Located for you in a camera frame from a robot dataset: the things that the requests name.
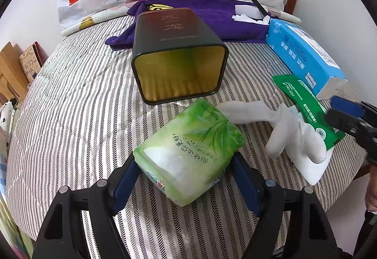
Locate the purple towel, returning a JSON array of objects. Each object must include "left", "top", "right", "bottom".
[{"left": 104, "top": 0, "right": 281, "bottom": 52}]

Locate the wooden headboard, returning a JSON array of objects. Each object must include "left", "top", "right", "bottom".
[{"left": 0, "top": 42, "right": 29, "bottom": 105}]

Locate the rolled floral paper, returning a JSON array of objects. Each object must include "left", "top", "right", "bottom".
[{"left": 61, "top": 4, "right": 302, "bottom": 37}]

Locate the green snack packet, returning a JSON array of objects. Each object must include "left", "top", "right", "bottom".
[{"left": 272, "top": 74, "right": 345, "bottom": 149}]

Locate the patterned book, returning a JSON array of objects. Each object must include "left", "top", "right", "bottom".
[{"left": 19, "top": 42, "right": 45, "bottom": 83}]

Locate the white foam block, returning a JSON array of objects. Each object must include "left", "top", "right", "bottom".
[{"left": 234, "top": 5, "right": 264, "bottom": 20}]

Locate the green tissue pack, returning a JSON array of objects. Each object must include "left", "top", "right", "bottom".
[{"left": 133, "top": 99, "right": 245, "bottom": 207}]

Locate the blue tissue pack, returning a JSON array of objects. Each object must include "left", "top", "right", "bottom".
[{"left": 266, "top": 19, "right": 348, "bottom": 100}]

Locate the dotted white plush toy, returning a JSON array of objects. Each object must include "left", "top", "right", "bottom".
[{"left": 1, "top": 98, "right": 17, "bottom": 146}]

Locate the yellow zip pouch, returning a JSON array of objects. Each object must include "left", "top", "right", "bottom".
[{"left": 148, "top": 4, "right": 172, "bottom": 11}]

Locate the dark green tin box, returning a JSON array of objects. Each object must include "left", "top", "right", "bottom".
[{"left": 131, "top": 8, "right": 229, "bottom": 105}]

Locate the person's right hand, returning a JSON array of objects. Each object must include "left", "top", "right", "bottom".
[{"left": 365, "top": 166, "right": 377, "bottom": 212}]

